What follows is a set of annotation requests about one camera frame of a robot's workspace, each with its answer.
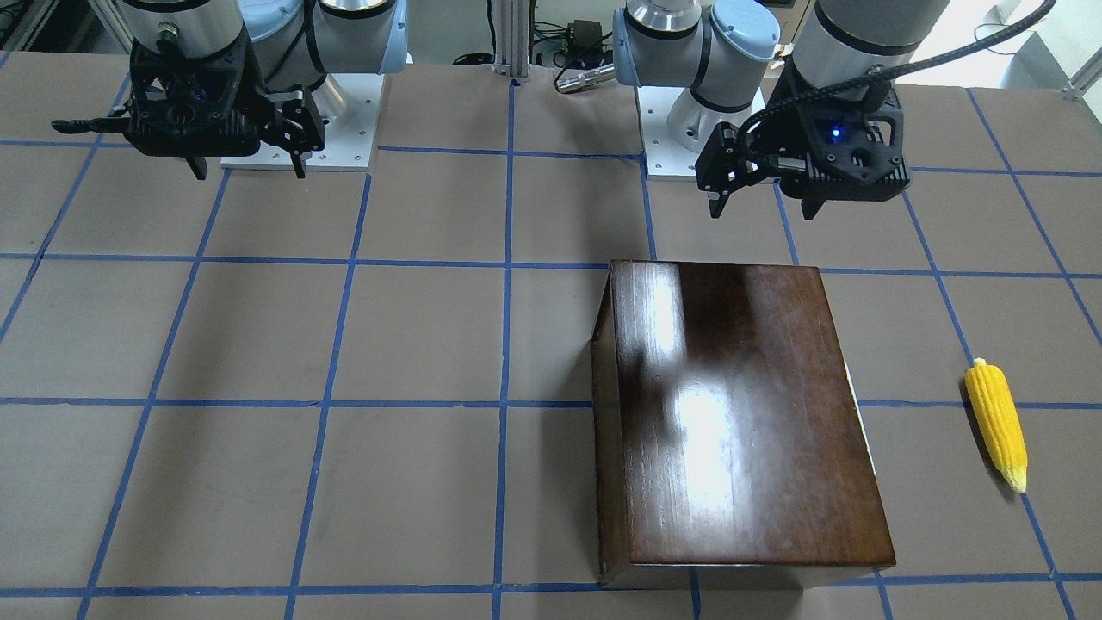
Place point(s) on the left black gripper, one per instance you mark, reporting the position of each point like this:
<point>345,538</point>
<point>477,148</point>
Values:
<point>785,114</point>

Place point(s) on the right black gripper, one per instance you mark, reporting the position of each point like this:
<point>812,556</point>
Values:
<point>294,122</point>

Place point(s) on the yellow plastic corn cob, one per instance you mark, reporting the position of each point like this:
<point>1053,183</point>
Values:
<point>998,421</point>

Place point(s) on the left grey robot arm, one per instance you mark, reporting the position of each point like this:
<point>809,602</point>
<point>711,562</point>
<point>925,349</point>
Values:
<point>721,52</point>

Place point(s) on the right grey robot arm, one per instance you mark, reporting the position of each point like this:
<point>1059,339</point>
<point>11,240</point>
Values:
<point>295,43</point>

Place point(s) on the dark wooden drawer cabinet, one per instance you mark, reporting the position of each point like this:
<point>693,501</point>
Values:
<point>730,453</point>

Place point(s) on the silver metal cylinder tool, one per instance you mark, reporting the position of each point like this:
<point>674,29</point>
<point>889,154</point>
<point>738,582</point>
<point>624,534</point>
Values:
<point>585,80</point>

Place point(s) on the black power adapter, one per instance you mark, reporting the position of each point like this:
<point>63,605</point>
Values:
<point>583,37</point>

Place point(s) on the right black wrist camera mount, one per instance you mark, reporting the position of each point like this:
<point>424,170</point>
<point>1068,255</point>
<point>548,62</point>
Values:
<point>184,108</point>

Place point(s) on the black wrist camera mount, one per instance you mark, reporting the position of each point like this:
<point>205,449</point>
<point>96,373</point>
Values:
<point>184,108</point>
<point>856,146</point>

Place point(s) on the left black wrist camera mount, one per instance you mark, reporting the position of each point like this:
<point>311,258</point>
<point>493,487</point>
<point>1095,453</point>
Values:
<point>856,146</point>

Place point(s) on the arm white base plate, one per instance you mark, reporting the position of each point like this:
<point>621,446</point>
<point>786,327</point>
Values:
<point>350,105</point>
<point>675,127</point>

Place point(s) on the aluminium frame post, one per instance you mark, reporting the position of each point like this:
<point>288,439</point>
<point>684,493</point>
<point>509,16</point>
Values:
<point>511,38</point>

